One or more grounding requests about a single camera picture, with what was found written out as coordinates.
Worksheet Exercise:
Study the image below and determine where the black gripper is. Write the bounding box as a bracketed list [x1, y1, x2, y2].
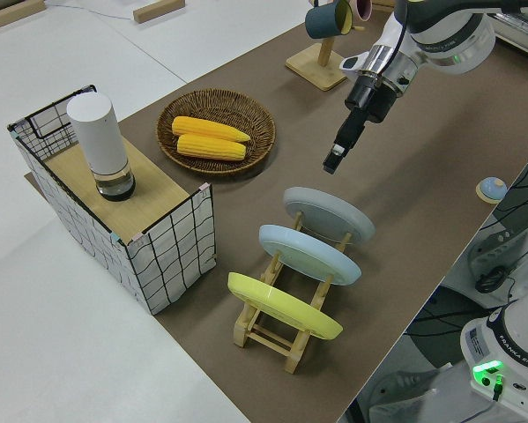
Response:
[323, 72, 399, 175]

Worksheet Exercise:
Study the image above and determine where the gray plate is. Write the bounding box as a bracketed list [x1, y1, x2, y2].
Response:
[282, 186, 376, 244]

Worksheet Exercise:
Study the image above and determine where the light blue plate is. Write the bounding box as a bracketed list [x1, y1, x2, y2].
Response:
[257, 223, 362, 287]

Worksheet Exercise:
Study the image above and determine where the yellow plate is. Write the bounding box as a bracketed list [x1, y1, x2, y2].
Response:
[227, 271, 345, 341]

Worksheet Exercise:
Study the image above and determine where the wooden plate rack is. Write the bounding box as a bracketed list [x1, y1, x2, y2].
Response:
[232, 210, 353, 375]

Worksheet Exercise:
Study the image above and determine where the brown wicker basket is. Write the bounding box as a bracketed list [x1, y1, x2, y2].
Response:
[156, 87, 277, 178]

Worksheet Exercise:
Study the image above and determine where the brown table mat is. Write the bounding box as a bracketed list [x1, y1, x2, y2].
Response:
[24, 8, 528, 423]

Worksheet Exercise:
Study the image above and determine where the wooden mug tree stand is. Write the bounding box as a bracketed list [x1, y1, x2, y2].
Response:
[285, 24, 366, 93]

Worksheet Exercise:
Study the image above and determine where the yellow corn cob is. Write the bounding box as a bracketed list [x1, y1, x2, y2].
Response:
[175, 133, 248, 162]
[171, 115, 252, 145]

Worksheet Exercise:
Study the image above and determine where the dark teal mug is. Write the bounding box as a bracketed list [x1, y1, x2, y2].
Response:
[304, 0, 355, 40]

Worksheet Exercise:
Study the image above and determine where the pink mug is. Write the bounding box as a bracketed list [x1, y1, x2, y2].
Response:
[351, 0, 374, 22]

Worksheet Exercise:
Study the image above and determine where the blue dome bell wooden base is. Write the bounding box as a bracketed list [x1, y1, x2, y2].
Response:
[475, 176, 508, 204]

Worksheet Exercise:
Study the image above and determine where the white grid-pattern storage box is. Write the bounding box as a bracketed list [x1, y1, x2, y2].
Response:
[6, 83, 216, 316]

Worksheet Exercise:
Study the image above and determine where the white cylinder bottle clear base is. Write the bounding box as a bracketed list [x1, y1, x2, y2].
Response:
[66, 91, 138, 203]

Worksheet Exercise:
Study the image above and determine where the coiled black cable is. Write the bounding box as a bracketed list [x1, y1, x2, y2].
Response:
[474, 265, 509, 295]

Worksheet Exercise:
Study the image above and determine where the silver ribbed metal rail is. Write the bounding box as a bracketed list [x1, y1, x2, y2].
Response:
[495, 11, 528, 52]

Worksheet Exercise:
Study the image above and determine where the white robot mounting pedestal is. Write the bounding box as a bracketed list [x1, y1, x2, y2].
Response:
[342, 352, 528, 423]

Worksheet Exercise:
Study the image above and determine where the green cable plug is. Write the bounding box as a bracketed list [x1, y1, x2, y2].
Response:
[490, 372, 506, 402]

